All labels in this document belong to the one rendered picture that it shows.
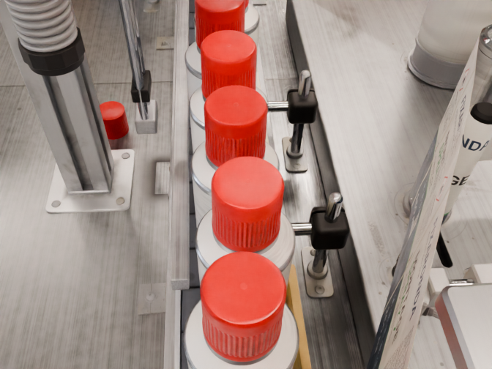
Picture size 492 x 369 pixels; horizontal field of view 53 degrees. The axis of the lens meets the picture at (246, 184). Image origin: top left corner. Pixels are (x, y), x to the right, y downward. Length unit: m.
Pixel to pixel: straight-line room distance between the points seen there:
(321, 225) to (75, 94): 0.24
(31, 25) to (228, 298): 0.18
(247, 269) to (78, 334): 0.30
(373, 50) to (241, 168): 0.47
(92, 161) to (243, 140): 0.29
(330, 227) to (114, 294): 0.21
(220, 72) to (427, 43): 0.38
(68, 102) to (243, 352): 0.32
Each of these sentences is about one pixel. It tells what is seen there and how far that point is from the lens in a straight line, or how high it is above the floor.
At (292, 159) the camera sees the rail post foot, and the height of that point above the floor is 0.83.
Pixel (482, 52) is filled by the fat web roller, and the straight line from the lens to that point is 0.38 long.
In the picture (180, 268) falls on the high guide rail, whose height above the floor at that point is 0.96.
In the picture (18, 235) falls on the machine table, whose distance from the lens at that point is 0.56.
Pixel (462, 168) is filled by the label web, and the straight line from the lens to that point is 0.34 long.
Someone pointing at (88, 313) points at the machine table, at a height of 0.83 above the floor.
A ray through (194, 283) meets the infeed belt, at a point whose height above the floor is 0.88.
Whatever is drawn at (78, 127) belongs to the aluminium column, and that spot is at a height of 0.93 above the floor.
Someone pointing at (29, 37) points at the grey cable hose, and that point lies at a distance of 0.30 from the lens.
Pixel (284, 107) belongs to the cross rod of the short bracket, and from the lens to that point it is 0.53.
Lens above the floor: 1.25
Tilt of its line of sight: 50 degrees down
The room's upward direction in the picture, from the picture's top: 2 degrees clockwise
